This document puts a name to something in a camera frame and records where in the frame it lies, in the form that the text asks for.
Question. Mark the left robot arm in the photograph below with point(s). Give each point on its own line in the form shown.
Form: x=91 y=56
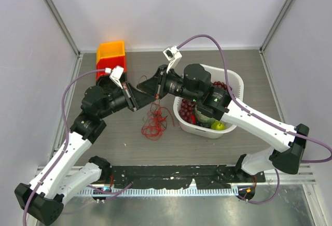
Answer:
x=46 y=195

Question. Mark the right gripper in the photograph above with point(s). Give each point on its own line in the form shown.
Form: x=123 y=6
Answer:
x=151 y=86

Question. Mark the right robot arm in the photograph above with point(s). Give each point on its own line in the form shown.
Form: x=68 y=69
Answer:
x=287 y=143

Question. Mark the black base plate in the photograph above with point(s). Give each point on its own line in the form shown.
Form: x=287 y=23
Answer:
x=181 y=176

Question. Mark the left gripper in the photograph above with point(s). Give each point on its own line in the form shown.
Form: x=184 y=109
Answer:
x=135 y=99

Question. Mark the red grape bunch front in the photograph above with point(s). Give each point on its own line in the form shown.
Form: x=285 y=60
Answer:
x=186 y=111

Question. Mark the yellow plastic bin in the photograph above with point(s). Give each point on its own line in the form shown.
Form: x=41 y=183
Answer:
x=110 y=50

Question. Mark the black plastic bin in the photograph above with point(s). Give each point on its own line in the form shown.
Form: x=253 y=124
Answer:
x=107 y=84

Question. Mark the white fruit basket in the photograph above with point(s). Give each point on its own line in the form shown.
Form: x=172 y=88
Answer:
x=217 y=74

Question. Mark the red plastic bin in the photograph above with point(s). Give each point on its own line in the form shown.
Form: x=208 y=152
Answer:
x=112 y=62

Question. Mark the white slotted cable duct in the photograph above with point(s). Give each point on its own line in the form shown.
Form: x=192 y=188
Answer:
x=191 y=191

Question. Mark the dark red grape bunch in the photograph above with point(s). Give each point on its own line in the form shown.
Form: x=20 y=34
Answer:
x=220 y=86

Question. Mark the green netted melon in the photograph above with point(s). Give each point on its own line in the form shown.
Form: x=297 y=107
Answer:
x=202 y=118

